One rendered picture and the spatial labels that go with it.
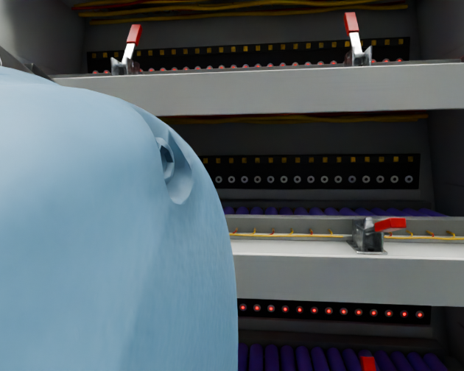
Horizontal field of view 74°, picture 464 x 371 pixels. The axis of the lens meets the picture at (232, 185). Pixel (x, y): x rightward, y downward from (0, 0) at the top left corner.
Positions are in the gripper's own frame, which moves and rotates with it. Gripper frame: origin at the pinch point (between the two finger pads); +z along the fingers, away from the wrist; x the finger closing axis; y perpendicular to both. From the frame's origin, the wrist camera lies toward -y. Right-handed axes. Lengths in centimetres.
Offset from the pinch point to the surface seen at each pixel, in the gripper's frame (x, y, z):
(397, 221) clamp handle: -29.7, -4.0, -14.1
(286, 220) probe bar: -22.0, -2.7, -3.9
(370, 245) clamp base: -30.2, -5.3, -5.9
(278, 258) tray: -20.8, -6.9, -8.4
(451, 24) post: -46, 26, 1
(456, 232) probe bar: -39.9, -3.7, -3.6
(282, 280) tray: -21.3, -9.0, -7.6
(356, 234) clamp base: -28.8, -4.3, -6.4
